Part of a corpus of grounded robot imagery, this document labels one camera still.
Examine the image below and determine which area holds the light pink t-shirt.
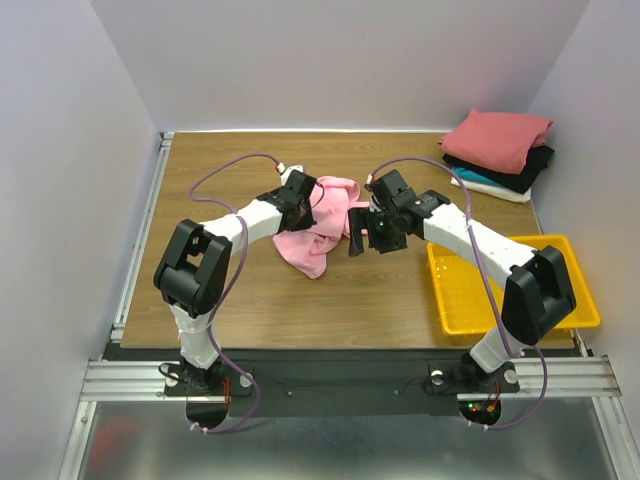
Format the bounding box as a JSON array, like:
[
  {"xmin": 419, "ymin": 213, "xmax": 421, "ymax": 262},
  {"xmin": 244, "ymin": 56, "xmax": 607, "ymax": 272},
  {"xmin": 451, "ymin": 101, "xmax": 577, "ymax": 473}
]
[{"xmin": 273, "ymin": 176, "xmax": 369, "ymax": 279}]

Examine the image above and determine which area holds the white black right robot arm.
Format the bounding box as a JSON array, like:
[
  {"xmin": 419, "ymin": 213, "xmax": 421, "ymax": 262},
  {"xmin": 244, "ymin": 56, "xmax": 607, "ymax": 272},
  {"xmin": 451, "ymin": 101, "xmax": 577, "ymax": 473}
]
[{"xmin": 347, "ymin": 170, "xmax": 577, "ymax": 390}]

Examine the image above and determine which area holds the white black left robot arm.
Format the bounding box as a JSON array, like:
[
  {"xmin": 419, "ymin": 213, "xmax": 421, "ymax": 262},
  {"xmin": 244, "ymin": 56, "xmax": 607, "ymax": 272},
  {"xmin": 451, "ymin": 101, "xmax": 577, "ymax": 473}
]
[{"xmin": 153, "ymin": 166, "xmax": 316, "ymax": 394}]

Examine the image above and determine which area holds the folded teal t-shirt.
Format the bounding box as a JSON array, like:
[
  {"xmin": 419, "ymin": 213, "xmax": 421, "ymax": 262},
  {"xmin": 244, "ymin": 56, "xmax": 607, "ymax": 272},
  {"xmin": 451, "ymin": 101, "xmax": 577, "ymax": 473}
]
[{"xmin": 452, "ymin": 167, "xmax": 500, "ymax": 187}]

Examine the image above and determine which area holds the yellow plastic tray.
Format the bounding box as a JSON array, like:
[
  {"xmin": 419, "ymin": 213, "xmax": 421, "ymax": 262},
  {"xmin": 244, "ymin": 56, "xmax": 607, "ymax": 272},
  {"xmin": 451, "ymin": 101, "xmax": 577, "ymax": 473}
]
[{"xmin": 426, "ymin": 234, "xmax": 601, "ymax": 336}]

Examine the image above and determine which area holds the folded salmon red t-shirt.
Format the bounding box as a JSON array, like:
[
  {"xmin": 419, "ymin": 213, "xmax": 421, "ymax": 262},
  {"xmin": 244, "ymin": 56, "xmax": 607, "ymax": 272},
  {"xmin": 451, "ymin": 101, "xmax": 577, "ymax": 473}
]
[{"xmin": 439, "ymin": 108, "xmax": 554, "ymax": 174}]

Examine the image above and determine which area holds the folded black t-shirt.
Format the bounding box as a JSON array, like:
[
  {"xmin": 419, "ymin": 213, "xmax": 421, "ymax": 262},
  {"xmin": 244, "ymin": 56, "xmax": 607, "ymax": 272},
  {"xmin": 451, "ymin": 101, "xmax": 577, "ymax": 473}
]
[{"xmin": 441, "ymin": 144, "xmax": 556, "ymax": 196}]

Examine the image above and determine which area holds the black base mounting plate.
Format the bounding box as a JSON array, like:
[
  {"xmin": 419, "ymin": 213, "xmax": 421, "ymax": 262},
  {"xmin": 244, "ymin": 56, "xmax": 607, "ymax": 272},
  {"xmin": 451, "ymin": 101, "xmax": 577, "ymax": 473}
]
[{"xmin": 102, "ymin": 347, "xmax": 521, "ymax": 419}]

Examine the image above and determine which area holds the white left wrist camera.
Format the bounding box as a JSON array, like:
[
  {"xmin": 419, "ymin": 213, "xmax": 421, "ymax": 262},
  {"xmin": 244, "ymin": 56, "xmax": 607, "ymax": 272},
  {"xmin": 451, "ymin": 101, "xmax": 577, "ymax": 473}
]
[{"xmin": 276, "ymin": 162, "xmax": 304, "ymax": 185}]

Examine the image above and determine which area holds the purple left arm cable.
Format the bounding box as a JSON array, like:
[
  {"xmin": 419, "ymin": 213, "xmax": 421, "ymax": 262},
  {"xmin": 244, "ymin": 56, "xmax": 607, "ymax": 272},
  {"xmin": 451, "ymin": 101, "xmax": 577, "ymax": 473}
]
[{"xmin": 188, "ymin": 152, "xmax": 286, "ymax": 435}]

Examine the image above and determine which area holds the aluminium left side rail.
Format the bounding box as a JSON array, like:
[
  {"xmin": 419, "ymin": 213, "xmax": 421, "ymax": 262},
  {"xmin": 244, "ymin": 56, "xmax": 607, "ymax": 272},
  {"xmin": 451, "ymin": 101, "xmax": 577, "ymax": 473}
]
[{"xmin": 109, "ymin": 131, "xmax": 175, "ymax": 343}]

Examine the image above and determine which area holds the aluminium front frame rail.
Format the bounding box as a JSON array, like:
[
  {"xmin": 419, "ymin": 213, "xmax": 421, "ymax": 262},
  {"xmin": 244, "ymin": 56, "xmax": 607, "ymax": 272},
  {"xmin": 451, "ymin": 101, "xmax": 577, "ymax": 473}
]
[{"xmin": 80, "ymin": 357, "xmax": 621, "ymax": 402}]

